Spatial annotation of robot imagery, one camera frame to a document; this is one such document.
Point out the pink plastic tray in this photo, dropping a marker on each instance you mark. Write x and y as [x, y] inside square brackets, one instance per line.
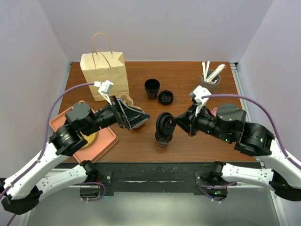
[105, 140]

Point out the yellow woven round mat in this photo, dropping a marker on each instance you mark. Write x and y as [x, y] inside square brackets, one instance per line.
[90, 139]

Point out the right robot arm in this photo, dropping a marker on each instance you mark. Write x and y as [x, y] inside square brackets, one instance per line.
[229, 125]

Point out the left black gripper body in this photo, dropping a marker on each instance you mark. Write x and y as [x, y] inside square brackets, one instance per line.
[118, 111]

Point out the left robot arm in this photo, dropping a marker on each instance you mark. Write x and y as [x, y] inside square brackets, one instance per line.
[24, 190]

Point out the aluminium frame rail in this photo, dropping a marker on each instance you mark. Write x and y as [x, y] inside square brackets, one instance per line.
[62, 178]

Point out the stack of black cups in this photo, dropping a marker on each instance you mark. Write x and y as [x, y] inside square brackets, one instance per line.
[152, 87]

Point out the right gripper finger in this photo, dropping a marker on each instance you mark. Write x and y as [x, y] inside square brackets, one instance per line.
[184, 126]
[180, 118]

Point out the black coffee lid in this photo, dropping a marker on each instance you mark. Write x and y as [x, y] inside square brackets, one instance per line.
[164, 124]

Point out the pink dotted plate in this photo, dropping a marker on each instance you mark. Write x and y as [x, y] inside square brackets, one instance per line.
[214, 111]

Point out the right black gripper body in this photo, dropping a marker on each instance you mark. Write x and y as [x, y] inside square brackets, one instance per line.
[194, 121]

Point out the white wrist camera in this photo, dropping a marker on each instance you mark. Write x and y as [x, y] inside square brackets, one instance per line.
[104, 89]
[197, 96]

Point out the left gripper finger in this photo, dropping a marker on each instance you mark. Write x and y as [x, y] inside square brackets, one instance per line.
[133, 111]
[134, 123]

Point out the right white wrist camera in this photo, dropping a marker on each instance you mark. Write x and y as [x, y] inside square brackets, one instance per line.
[197, 96]

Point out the grey straw holder cup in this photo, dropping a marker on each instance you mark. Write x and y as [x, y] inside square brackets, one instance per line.
[212, 85]

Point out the black coffee cup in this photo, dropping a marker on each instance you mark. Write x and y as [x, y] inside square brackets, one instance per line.
[162, 140]

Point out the cardboard cup carrier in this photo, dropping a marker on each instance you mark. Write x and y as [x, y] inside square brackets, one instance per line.
[126, 97]

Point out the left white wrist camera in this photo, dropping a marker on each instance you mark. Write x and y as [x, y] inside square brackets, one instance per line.
[104, 89]

